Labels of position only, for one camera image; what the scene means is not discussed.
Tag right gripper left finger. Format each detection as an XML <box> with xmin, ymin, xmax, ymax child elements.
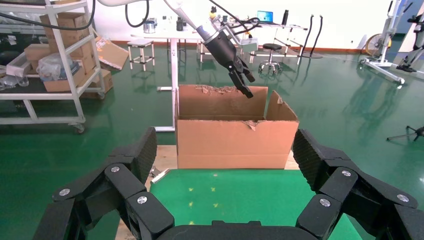
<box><xmin>31</xmin><ymin>126</ymin><xmax>176</xmax><ymax>240</ymax></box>

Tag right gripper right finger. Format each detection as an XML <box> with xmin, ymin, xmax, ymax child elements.
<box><xmin>291</xmin><ymin>128</ymin><xmax>424</xmax><ymax>240</ymax></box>

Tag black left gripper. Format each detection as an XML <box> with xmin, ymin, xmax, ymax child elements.
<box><xmin>202</xmin><ymin>31</ymin><xmax>256</xmax><ymax>100</ymax></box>

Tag large open cardboard carton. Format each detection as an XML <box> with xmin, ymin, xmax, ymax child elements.
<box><xmin>174</xmin><ymin>84</ymin><xmax>300</xmax><ymax>170</ymax></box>

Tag cardboard box with label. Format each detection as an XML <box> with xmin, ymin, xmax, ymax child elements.
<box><xmin>80</xmin><ymin>68</ymin><xmax>115</xmax><ymax>100</ymax></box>

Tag flat wide cardboard box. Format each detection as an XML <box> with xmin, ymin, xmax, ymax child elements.
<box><xmin>42</xmin><ymin>65</ymin><xmax>88</xmax><ymax>93</ymax></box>

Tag loose cardboard sheet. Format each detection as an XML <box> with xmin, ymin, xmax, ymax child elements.
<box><xmin>95</xmin><ymin>35</ymin><xmax>130</xmax><ymax>71</ymax></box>

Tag stacked brown cardboard box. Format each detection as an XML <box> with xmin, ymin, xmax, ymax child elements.
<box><xmin>67</xmin><ymin>34</ymin><xmax>98</xmax><ymax>74</ymax></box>

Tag white flat box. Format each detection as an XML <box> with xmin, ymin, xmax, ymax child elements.
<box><xmin>5</xmin><ymin>51</ymin><xmax>34</xmax><ymax>78</ymax></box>

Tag small brown cardboard carton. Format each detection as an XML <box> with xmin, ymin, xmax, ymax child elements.
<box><xmin>23</xmin><ymin>43</ymin><xmax>55</xmax><ymax>63</ymax></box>

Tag cardboard box with print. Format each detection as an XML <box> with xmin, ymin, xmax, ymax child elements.
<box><xmin>39</xmin><ymin>12</ymin><xmax>88</xmax><ymax>46</ymax></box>

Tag black round stool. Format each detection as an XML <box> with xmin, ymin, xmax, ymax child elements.
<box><xmin>257</xmin><ymin>43</ymin><xmax>283</xmax><ymax>76</ymax></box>

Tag silver metal clamp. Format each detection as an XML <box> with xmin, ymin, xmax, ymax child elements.
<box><xmin>149</xmin><ymin>167</ymin><xmax>171</xmax><ymax>185</ymax></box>

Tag open laptop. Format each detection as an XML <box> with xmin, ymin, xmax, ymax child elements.
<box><xmin>256</xmin><ymin>10</ymin><xmax>275</xmax><ymax>25</ymax></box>

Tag white desk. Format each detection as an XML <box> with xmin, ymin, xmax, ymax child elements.
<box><xmin>130</xmin><ymin>30</ymin><xmax>215</xmax><ymax>133</ymax></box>

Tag black pole stand with base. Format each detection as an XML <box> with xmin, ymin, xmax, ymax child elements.
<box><xmin>299</xmin><ymin>14</ymin><xmax>325</xmax><ymax>60</ymax></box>

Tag wooden board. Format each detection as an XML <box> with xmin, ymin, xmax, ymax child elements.
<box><xmin>114</xmin><ymin>145</ymin><xmax>301</xmax><ymax>240</ymax></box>

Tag black tripod stand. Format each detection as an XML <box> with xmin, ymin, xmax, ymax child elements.
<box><xmin>386</xmin><ymin>124</ymin><xmax>424</xmax><ymax>143</ymax></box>

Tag silver metal can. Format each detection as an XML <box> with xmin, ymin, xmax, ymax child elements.
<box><xmin>142</xmin><ymin>18</ymin><xmax>158</xmax><ymax>34</ymax></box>

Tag small white square stool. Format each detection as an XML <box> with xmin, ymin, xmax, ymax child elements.
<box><xmin>127</xmin><ymin>38</ymin><xmax>156</xmax><ymax>72</ymax></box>

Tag green table cloth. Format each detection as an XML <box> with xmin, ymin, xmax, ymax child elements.
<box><xmin>149</xmin><ymin>168</ymin><xmax>364</xmax><ymax>240</ymax></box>

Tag yellow floor fan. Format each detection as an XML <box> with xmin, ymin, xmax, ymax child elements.
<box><xmin>364</xmin><ymin>32</ymin><xmax>393</xmax><ymax>58</ymax></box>

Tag clear plastic bag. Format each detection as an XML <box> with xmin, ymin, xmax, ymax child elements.
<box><xmin>35</xmin><ymin>52</ymin><xmax>81</xmax><ymax>82</ymax></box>

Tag white metal shelf rack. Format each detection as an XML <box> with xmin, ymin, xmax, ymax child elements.
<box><xmin>0</xmin><ymin>0</ymin><xmax>108</xmax><ymax>134</ymax></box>

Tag clear plastic bottles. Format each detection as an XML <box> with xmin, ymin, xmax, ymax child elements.
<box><xmin>0</xmin><ymin>74</ymin><xmax>30</xmax><ymax>91</ymax></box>

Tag black and white machine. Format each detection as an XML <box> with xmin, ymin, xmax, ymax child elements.
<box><xmin>395</xmin><ymin>12</ymin><xmax>424</xmax><ymax>74</ymax></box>

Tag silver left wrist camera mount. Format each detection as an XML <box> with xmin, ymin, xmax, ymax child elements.
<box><xmin>220</xmin><ymin>24</ymin><xmax>260</xmax><ymax>54</ymax></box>

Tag black camera cable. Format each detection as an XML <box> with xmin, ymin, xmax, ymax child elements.
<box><xmin>208</xmin><ymin>0</ymin><xmax>263</xmax><ymax>36</ymax></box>

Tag white tube frame table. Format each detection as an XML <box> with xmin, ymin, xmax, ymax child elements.
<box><xmin>198</xmin><ymin>20</ymin><xmax>310</xmax><ymax>66</ymax></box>

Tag black looped cable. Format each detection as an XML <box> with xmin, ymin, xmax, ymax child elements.
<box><xmin>124</xmin><ymin>0</ymin><xmax>151</xmax><ymax>29</ymax></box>

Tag white exercise machine frame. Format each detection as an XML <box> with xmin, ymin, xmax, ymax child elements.
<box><xmin>359</xmin><ymin>0</ymin><xmax>416</xmax><ymax>86</ymax></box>

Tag thick black cable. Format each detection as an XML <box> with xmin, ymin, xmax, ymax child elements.
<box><xmin>0</xmin><ymin>0</ymin><xmax>97</xmax><ymax>32</ymax></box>

